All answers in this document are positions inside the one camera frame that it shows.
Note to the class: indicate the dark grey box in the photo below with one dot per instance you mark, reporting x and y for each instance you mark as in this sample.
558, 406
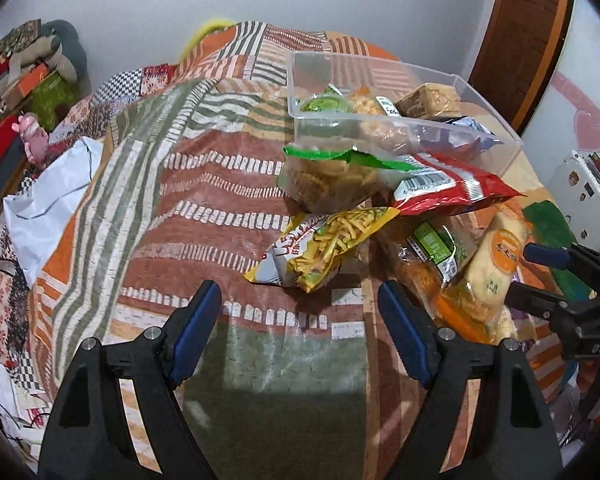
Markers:
5, 175

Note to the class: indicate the brown wooden door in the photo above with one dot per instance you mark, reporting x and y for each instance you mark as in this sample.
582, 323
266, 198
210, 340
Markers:
520, 35

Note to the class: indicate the white sliding wardrobe door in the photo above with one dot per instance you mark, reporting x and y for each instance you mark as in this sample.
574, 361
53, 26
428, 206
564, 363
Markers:
580, 60

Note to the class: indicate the orange cardboard box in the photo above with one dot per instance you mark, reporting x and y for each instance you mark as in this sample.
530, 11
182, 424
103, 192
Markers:
27, 80

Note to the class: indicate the clear cracker packet white label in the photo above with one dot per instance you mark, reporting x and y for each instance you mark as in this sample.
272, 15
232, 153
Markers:
385, 132

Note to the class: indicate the clear plastic storage container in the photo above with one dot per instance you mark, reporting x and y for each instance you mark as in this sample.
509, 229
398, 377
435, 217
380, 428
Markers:
305, 130

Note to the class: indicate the yellow hoop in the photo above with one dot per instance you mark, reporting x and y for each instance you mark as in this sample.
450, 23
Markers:
205, 30

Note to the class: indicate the white case with stickers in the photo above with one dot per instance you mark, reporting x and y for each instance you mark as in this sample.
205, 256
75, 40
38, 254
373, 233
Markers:
585, 200

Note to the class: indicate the blue and white snack packet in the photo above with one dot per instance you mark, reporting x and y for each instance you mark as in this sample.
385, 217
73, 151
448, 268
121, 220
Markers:
455, 132

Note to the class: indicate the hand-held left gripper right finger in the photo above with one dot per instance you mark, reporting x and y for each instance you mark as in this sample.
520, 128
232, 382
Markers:
405, 332

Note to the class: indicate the striped stuffed toy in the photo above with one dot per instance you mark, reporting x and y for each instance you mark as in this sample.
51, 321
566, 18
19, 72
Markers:
45, 55

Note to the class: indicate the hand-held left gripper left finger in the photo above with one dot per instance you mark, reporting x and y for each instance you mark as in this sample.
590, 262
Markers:
197, 330

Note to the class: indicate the pale rice cracker packet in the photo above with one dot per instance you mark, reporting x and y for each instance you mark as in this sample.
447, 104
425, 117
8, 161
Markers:
495, 270

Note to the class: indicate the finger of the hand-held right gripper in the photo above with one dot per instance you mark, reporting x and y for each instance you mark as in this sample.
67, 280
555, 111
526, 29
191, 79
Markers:
535, 300
547, 254

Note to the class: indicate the patterned folded cloth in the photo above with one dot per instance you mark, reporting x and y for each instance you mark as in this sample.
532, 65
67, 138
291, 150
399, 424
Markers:
17, 35

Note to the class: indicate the beige wafer block packet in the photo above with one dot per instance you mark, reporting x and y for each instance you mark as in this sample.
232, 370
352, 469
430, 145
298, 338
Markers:
427, 100

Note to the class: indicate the red box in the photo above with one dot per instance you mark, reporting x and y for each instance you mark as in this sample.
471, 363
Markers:
0, 147

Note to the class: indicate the yellow fries snack packet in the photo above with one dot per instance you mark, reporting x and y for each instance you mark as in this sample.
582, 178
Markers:
325, 245

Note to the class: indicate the orange snack packet green label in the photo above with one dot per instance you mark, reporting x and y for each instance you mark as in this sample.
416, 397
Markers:
420, 270

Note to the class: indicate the green-edged clear snack bag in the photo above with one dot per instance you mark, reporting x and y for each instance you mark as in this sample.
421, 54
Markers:
325, 180

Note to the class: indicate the pink bunny toy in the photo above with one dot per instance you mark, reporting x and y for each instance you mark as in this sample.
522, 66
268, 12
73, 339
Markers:
32, 137

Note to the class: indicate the green cardboard box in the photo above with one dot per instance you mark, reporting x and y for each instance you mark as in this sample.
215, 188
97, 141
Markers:
55, 100

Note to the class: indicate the patchwork quilt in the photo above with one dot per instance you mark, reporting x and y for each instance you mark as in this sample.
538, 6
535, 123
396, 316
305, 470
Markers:
130, 82

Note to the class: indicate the red snack packet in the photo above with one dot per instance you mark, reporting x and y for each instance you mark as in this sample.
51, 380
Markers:
460, 185

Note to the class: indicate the white crumpled cloth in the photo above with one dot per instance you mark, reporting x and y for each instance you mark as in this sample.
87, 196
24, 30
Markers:
50, 195

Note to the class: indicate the green jelly cup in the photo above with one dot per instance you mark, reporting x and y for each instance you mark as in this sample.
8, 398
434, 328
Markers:
325, 104

